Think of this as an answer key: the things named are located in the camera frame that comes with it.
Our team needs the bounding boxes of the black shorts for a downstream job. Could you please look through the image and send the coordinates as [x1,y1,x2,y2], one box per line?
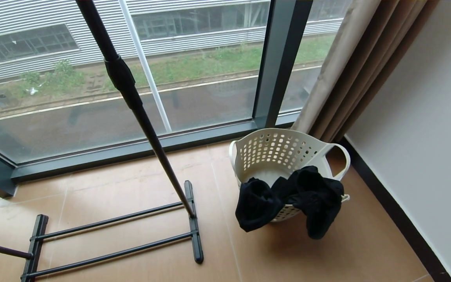
[274,166,345,240]

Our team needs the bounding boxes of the white laundry basket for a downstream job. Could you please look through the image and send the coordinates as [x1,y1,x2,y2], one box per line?
[229,128,351,223]

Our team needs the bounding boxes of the black clothes rack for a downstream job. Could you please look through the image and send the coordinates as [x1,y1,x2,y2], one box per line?
[0,0,204,282]

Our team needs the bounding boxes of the window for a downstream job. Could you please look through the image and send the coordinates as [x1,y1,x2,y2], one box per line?
[0,0,353,197]

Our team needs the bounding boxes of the black garment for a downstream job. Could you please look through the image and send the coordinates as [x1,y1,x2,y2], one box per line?
[235,177,289,233]

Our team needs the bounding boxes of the beige curtain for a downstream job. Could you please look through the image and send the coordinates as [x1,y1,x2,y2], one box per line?
[291,0,440,144]

